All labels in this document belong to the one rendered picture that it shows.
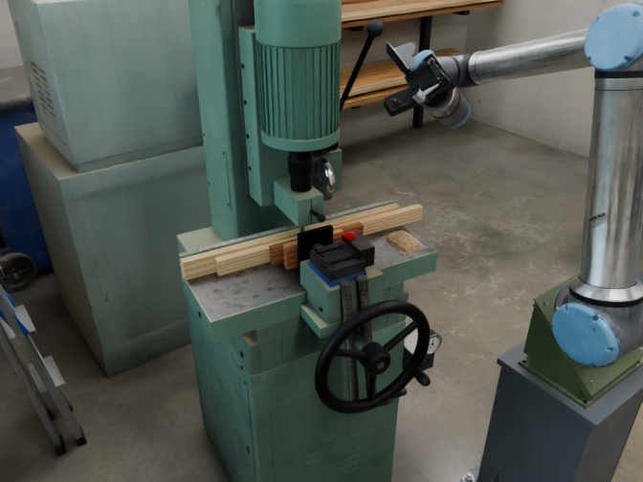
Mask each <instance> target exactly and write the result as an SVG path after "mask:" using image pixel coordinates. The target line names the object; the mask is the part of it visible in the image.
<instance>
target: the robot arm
mask: <svg viewBox="0 0 643 482"><path fill-rule="evenodd" d="M386 49H387V53H388V55H389V56H390V57H391V59H392V60H393V61H394V62H395V64H396V65H397V66H398V68H399V69H400V71H401V72H402V73H404V74H405V75H406V76H405V80H406V82H407V83H408V85H409V88H407V89H405V90H402V91H400V92H397V93H395V94H393V95H390V96H388V97H385V100H384V106H385V108H386V109H387V111H388V113H389V115H390V116H392V117H393V116H396V115H398V114H400V113H403V112H405V111H408V110H410V109H411V108H414V107H416V106H418V105H422V107H423V108H424V109H425V110H426V111H428V112H429V113H430V114H431V115H432V116H433V117H434V118H436V119H437V120H438V121H439V123H440V124H441V125H443V126H446V127H448V128H457V127H459V126H461V125H462V124H463V123H465V122H466V120H467V119H469V117H470V114H471V106H470V103H469V101H468V100H467V99H466V98H464V97H463V95H462V94H461V92H460V91H459V89H458V88H463V87H475V86H478V85H481V84H485V83H489V82H496V81H502V80H507V79H514V78H520V77H532V76H537V75H544V74H550V73H557V72H562V71H568V70H575V69H581V68H587V67H595V70H594V80H595V89H594V101H593V113H592V125H591V137H590V149H589V161H588V184H587V196H586V208H585V220H584V232H583V244H582V256H581V268H580V273H579V274H578V275H576V276H575V277H573V278H572V279H571V280H570V282H569V292H568V294H567V295H566V296H565V298H564V300H563V303H562V306H561V307H560V308H559V309H558V310H557V311H556V312H555V314H554V316H553V319H552V324H553V327H552V331H553V334H554V337H555V340H556V341H557V342H558V344H559V346H560V347H561V348H562V350H563V351H564V352H566V353H567V354H568V356H569V357H571V358H572V359H573V360H575V361H576V362H578V363H580V364H582V365H586V366H590V367H599V366H603V365H606V364H608V363H613V362H616V361H617V360H618V359H620V358H622V357H623V356H625V355H627V354H629V353H631V352H632V351H633V350H635V349H637V348H639V347H641V346H643V271H642V272H640V273H638V272H637V268H638V259H639V252H640V243H641V234H642V226H643V3H637V2H630V3H625V4H622V5H617V6H613V7H611V8H608V9H607V10H605V11H603V12H602V13H600V14H599V15H598V16H597V18H596V19H594V21H593V22H592V24H591V25H590V27H589V28H587V29H583V30H579V31H575V32H570V33H562V34H557V35H553V36H549V37H545V38H540V39H535V40H531V41H526V42H522V43H518V44H514V45H509V46H504V47H500V48H495V49H492V50H487V51H478V52H473V53H469V54H465V55H450V56H439V57H437V56H435V55H434V52H432V51H431V50H425V51H423V52H420V53H419V54H417V55H416V56H415V57H414V58H412V54H413V52H414V50H415V49H416V45H415V44H414V43H413V42H409V43H407V44H404V45H402V46H400V47H398V48H393V47H392V46H391V45H390V44H389V43H388V42H387V43H386ZM404 60H405V61H406V63H407V64H408V65H407V64H406V63H405V61H404Z"/></svg>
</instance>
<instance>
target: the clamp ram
mask: <svg viewBox="0 0 643 482"><path fill-rule="evenodd" d="M297 236H298V266H299V267H300V261H303V260H307V259H310V251H311V250H314V249H317V248H321V247H324V246H328V245H331V244H333V227H332V226H331V225H328V226H324V227H320V228H316V229H312V230H307V231H303V232H299V233H297Z"/></svg>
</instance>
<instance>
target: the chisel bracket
mask: <svg viewBox="0 0 643 482"><path fill-rule="evenodd" d="M274 202H275V205H276V206H277V207H278V208H279V209H280V210H281V211H282V212H283V213H284V214H285V215H286V216H287V217H289V218H290V219H291V220H292V221H293V222H294V223H295V224H296V225H297V226H298V227H301V226H305V225H309V224H313V223H317V222H319V221H318V219H317V217H316V216H314V215H313V214H311V213H310V212H309V211H310V209H312V210H314V211H315V212H317V213H318V214H323V194H322V193H320V192H319V191H318V190H317V189H315V188H314V187H313V186H312V189H311V190H309V191H306V192H295V191H293V190H292V189H291V182H290V176H287V177H282V178H278V179H274Z"/></svg>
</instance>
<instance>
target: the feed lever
mask: <svg viewBox="0 0 643 482"><path fill-rule="evenodd" d="M383 30H384V26H383V23H382V22H381V21H380V20H378V19H373V20H371V21H369V22H368V24H367V26H366V31H367V33H368V37H367V39H366V43H365V45H364V47H363V49H362V51H361V53H360V55H359V58H358V60H357V62H356V64H355V67H354V69H353V71H352V74H351V76H350V78H349V80H348V82H347V84H346V86H345V89H344V92H343V94H342V97H341V99H340V114H341V112H342V109H343V107H344V104H345V102H346V99H347V97H348V95H349V93H350V90H351V88H352V86H353V84H354V82H355V79H356V77H357V75H358V74H359V72H360V69H361V67H362V65H363V63H364V61H365V58H366V55H367V53H368V51H369V48H370V46H371V44H372V42H373V39H374V37H378V36H380V35H381V34H382V32H383ZM338 143H339V142H336V143H335V144H333V145H331V146H329V147H326V148H324V149H320V150H315V151H316V152H317V153H318V154H321V153H326V152H331V151H335V150H336V149H337V147H338Z"/></svg>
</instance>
